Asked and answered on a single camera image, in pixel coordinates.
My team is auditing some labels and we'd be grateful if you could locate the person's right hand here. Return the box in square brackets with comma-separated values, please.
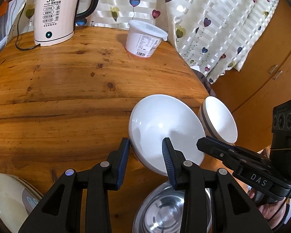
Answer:
[247, 188, 290, 226]

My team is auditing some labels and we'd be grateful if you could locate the grey cloth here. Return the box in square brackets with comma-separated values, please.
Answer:
[191, 69, 216, 96]

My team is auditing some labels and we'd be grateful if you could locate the orange wooden cabinet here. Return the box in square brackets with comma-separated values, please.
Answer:
[210, 0, 291, 156]

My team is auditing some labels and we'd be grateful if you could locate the stainless steel bowl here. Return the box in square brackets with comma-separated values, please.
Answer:
[133, 182, 212, 233]

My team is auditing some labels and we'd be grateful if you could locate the large white blue-striped bowl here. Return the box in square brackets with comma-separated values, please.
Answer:
[128, 94, 206, 177]

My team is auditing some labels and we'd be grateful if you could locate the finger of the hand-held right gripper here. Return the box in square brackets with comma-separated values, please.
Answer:
[196, 137, 267, 175]
[206, 136, 273, 165]

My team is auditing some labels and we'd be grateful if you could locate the small white blue-striped bowl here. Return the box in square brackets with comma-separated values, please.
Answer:
[197, 96, 238, 144]

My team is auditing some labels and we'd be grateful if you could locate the white plastic tub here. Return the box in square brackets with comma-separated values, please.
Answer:
[125, 19, 168, 59]

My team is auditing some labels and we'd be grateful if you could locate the heart print curtain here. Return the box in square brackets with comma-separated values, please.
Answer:
[22, 0, 282, 84]

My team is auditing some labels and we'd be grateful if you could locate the black kettle power cord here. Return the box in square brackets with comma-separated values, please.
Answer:
[15, 2, 42, 51]

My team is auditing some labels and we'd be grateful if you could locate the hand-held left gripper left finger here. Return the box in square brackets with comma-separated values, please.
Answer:
[18, 137, 131, 233]

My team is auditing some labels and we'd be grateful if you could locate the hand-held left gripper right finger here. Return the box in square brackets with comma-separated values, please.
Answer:
[161, 137, 273, 233]

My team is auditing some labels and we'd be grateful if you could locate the cream electric kettle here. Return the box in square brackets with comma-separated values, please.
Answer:
[34, 0, 105, 46]

